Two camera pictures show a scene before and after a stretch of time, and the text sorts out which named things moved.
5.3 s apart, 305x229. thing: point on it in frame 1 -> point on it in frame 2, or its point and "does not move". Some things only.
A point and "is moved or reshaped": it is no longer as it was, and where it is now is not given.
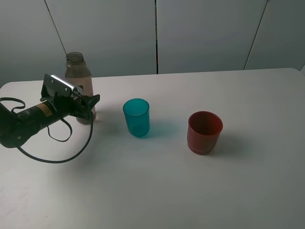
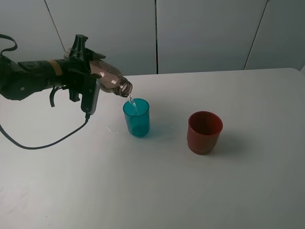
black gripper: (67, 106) -> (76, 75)
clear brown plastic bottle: (77, 73) is moved or reshaped
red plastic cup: (203, 131) does not move
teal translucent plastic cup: (137, 114) does not move
